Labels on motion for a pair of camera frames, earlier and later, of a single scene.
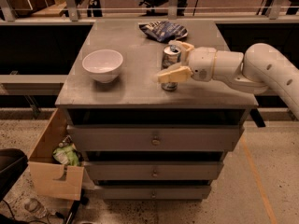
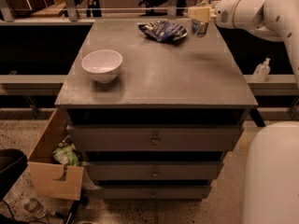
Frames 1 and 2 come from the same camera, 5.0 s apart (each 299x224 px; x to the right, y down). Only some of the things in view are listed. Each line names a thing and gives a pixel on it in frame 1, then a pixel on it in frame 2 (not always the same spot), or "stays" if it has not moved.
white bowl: x=104 y=64 stays
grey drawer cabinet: x=139 y=142 stays
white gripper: x=202 y=63 → x=224 y=13
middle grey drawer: x=153 y=170 stays
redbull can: x=170 y=57 → x=198 y=27
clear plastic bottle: x=35 y=207 stays
